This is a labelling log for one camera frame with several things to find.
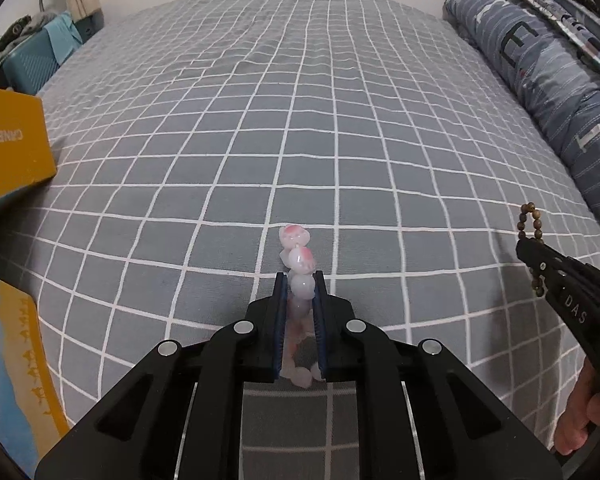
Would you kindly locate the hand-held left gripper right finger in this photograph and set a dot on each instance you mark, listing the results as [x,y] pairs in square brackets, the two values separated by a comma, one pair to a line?
[320,325]

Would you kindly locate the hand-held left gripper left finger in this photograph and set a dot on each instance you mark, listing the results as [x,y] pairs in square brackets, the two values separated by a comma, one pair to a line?
[280,325]

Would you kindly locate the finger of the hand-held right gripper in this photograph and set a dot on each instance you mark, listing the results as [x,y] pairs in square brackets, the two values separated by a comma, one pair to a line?
[535,257]

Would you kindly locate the white blue yellow cardboard box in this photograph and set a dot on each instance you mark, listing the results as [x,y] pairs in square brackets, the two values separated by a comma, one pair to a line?
[10,145]

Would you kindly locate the person's right hand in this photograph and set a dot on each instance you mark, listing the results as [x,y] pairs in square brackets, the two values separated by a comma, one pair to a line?
[577,420]

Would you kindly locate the rolled blue striped quilt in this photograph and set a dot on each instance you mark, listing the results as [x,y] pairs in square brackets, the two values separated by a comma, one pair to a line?
[545,75]

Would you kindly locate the blue white patterned pillow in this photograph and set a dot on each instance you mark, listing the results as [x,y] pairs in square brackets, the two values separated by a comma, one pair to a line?
[565,15]

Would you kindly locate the teal cloth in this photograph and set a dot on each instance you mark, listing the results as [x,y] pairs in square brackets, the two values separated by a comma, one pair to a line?
[62,37]

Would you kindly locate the teal storage bag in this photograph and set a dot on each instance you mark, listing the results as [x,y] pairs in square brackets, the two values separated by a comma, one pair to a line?
[27,67]

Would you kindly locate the dark desk clutter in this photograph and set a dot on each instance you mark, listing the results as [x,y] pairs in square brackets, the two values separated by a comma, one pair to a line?
[15,27]

